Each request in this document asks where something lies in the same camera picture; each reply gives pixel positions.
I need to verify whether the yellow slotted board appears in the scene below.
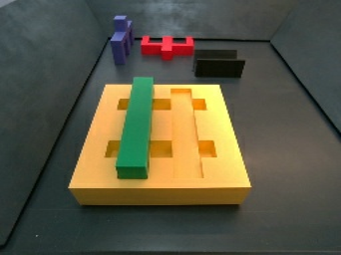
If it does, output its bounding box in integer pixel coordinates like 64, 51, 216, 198
69, 85, 250, 205

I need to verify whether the green long block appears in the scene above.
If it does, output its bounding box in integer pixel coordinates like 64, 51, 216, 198
116, 77, 153, 179

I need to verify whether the red comb-shaped block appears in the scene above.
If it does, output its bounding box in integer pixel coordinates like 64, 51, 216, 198
141, 36, 194, 61

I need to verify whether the black angle bracket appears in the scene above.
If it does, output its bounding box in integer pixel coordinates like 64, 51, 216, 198
192, 50, 244, 78

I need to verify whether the purple cross-shaped block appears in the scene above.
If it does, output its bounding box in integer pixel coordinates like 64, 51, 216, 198
111, 15, 135, 65

